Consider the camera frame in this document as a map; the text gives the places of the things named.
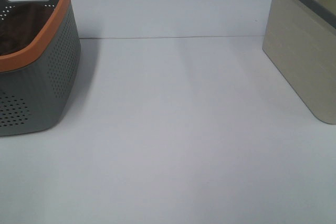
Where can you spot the brown towel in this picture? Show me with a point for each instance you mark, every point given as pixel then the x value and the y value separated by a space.
pixel 21 26

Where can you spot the grey basket with orange rim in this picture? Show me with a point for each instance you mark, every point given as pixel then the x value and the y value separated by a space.
pixel 36 81

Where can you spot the beige basket with grey rim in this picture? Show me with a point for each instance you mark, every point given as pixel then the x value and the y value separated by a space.
pixel 300 42

